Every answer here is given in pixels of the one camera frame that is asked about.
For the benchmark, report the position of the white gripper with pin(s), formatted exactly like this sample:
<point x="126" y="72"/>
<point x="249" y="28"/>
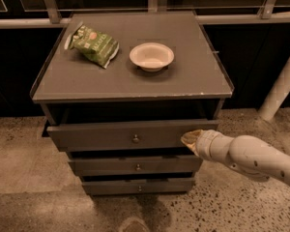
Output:
<point x="205" y="144"/>

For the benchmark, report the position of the grey top drawer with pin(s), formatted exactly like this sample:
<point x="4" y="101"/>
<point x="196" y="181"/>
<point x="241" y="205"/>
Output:
<point x="118" y="135"/>

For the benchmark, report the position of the grey drawer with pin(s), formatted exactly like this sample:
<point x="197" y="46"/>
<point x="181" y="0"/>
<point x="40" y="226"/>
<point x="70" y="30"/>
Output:
<point x="130" y="186"/>
<point x="118" y="135"/>
<point x="126" y="166"/>

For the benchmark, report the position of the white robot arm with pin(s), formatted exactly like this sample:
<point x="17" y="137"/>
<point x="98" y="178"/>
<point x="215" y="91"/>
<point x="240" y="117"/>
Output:
<point x="244" y="154"/>

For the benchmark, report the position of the grey middle drawer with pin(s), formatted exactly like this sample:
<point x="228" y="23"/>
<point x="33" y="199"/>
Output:
<point x="126" y="166"/>

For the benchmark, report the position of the metal top drawer knob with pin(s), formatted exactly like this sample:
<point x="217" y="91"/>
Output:
<point x="135" y="139"/>

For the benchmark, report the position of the grey wooden drawer cabinet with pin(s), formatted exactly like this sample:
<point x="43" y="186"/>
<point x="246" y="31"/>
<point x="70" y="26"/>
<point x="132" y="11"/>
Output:
<point x="72" y="90"/>

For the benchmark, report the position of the grey bottom drawer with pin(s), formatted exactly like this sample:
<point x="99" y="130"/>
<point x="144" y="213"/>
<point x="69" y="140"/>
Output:
<point x="130" y="186"/>

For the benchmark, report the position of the white paper bowl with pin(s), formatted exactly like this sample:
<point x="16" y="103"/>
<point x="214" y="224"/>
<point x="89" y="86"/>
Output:
<point x="151" y="57"/>

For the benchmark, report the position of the white diagonal pole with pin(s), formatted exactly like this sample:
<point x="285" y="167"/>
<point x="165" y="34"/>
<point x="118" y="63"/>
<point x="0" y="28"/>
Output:
<point x="277" y="95"/>

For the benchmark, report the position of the green chip bag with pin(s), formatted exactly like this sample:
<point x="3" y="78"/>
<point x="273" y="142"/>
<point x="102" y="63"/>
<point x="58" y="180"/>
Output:
<point x="96" y="46"/>

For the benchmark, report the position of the metal railing frame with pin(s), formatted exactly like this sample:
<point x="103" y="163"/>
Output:
<point x="57" y="13"/>

